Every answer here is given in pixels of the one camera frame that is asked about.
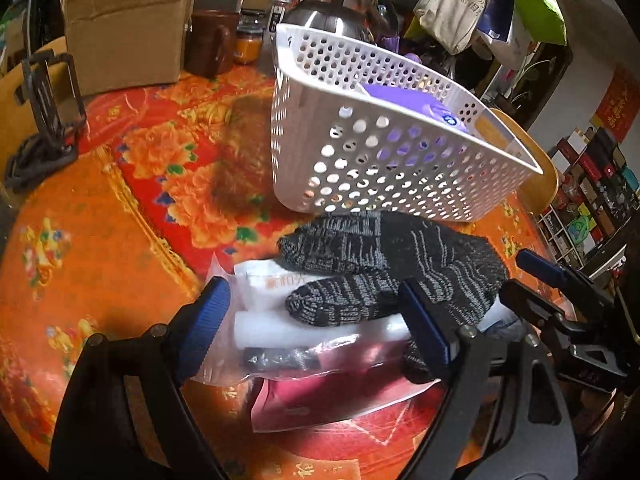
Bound beige canvas tote bag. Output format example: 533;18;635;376
412;0;506;56

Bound brown ceramic mug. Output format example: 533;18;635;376
184;9;242;78

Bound shelf of colourful boxes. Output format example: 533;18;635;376
537;127;640;268

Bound clear plastic bag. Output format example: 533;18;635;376
192;257;501;386

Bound black grey knit glove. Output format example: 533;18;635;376
277;210;511;383

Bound black phone stand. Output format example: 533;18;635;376
15;51;88;148

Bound white perforated plastic basket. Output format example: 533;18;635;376
270;22;545;223

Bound black strap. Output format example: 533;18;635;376
4;132;78;193

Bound open cardboard box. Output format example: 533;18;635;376
60;0;208;97

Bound purple plastic toy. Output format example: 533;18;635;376
380;32;418;61

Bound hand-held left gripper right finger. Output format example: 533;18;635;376
397;277;581;480

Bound red wall poster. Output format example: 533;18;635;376
590;65;640;143

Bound orange glass jar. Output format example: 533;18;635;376
232;22;265;65

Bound clear glass jar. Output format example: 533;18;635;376
267;0;306;36

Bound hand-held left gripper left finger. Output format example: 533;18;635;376
49;276;233;480

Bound purple round object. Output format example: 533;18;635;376
357;82;471;161

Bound wooden chair with slot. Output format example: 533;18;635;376
475;107;560;218

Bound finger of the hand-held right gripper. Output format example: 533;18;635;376
515;249;621;311
497;280;581;356

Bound pink foil packet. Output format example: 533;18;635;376
250;370;443;433

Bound green fabric bag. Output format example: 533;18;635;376
515;0;568;46

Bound blue white shopping bag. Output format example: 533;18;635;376
475;0;533;68

